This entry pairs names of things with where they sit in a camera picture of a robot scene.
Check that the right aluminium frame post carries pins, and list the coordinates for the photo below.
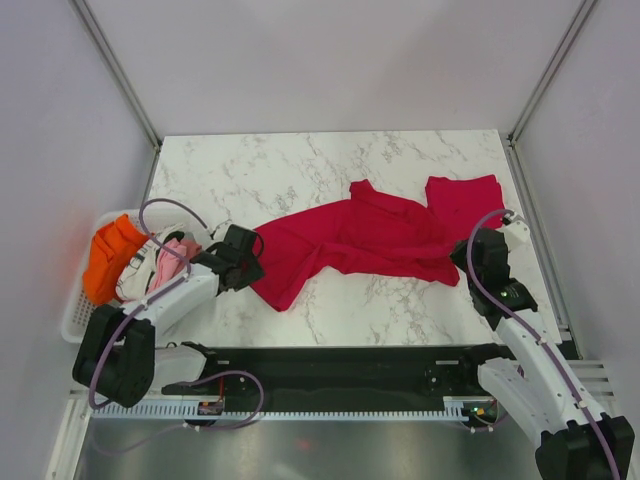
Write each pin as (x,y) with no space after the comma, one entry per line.
(561,52)

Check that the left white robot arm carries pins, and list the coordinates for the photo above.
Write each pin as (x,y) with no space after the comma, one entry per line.
(119,360)

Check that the folded red t-shirt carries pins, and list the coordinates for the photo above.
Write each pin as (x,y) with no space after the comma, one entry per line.
(460,204)

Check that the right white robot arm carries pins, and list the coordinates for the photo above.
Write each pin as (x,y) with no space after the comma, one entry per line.
(572,434)

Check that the pink t-shirt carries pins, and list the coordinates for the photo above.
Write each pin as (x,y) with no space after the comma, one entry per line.
(167,265)

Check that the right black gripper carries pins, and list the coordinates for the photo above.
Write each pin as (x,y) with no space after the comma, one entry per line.
(457,255)

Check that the white slotted cable duct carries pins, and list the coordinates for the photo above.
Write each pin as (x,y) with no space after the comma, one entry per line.
(451,409)

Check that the red t-shirt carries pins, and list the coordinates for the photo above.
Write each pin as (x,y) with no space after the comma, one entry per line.
(369,233)
(460,204)

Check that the white printed t-shirt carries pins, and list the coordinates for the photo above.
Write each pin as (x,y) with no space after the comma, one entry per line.
(136,277)

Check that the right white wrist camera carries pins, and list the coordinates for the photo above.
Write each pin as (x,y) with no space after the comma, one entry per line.
(515,230)

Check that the orange t-shirt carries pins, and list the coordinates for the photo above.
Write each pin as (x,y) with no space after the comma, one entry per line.
(111,249)

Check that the white plastic laundry basket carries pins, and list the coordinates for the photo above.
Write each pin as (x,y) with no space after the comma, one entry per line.
(79,308)

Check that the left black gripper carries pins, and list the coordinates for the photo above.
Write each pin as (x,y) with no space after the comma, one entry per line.
(254,274)

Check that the left aluminium frame post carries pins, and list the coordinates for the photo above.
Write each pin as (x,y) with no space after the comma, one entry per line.
(91,24)

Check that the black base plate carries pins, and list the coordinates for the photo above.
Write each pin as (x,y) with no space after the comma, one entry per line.
(343,378)

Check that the aluminium frame post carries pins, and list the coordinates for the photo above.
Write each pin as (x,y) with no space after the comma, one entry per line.
(91,24)
(561,52)

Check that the dusty rose t-shirt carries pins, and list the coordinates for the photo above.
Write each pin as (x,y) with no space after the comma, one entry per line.
(191,248)

